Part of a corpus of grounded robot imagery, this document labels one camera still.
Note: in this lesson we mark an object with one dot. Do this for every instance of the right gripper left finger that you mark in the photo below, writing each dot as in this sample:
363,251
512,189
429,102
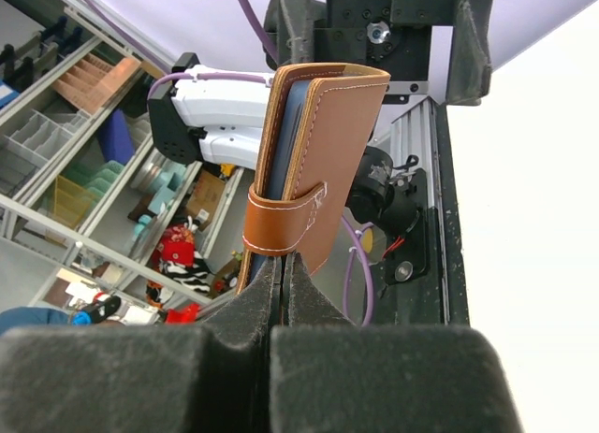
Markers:
202,377

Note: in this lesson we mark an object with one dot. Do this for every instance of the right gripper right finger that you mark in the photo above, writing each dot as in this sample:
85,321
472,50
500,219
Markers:
327,375

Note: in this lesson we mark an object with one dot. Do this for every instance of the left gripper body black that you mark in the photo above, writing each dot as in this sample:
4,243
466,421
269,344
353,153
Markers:
392,35

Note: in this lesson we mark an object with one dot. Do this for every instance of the brown leather card holder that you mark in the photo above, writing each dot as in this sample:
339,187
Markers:
342,107

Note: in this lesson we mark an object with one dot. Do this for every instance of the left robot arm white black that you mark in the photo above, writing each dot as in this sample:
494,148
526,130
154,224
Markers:
205,114

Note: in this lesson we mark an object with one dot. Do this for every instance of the metal storage shelf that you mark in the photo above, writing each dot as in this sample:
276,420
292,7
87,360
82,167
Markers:
89,202

